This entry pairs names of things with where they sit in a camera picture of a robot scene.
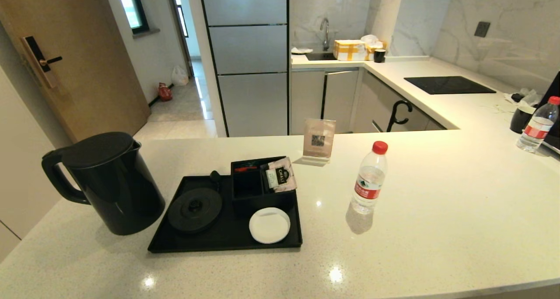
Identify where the black round kettle base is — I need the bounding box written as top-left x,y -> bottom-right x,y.
168,187 -> 223,234

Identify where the black rectangular tray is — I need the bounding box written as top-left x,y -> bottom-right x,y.
147,174 -> 303,253

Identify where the white base cabinet door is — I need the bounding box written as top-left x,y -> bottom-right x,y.
325,70 -> 360,134
291,70 -> 325,135

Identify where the large yellow-taped cardboard box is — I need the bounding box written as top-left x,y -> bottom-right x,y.
333,39 -> 367,62

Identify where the grey refrigerator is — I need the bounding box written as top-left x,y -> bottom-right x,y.
199,0 -> 290,138

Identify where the white round coaster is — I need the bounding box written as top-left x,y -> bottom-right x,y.
249,207 -> 291,244

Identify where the white plastic bag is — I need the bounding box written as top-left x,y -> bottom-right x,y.
171,65 -> 189,86

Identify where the grey corner base cabinet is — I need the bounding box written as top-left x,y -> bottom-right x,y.
352,70 -> 448,133

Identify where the red-capped water bottle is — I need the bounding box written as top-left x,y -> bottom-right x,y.
516,96 -> 560,153
351,141 -> 389,215

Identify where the acrylic QR code sign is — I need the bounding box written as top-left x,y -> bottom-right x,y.
294,118 -> 336,167

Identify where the pink tea bag packet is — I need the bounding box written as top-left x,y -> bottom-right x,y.
262,156 -> 298,193

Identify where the white panel cabinet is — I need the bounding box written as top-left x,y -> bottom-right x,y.
0,67 -> 73,263

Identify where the black door lock handle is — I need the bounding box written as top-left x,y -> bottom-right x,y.
20,36 -> 63,89

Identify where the black hook handle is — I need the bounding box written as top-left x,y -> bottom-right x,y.
387,100 -> 413,133

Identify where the wooden door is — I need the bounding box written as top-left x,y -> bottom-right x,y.
0,0 -> 151,143

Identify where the black mug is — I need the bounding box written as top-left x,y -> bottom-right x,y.
510,106 -> 536,134

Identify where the crumpled clear plastic wrap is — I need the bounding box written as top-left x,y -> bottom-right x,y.
503,89 -> 543,111

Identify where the black induction cooktop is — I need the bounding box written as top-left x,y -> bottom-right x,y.
404,76 -> 497,95

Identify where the black electric kettle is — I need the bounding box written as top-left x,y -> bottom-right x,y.
42,132 -> 166,236

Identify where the black organizer box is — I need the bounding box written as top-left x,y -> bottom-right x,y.
231,156 -> 298,217

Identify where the black-framed window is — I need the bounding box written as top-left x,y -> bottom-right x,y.
115,0 -> 149,35

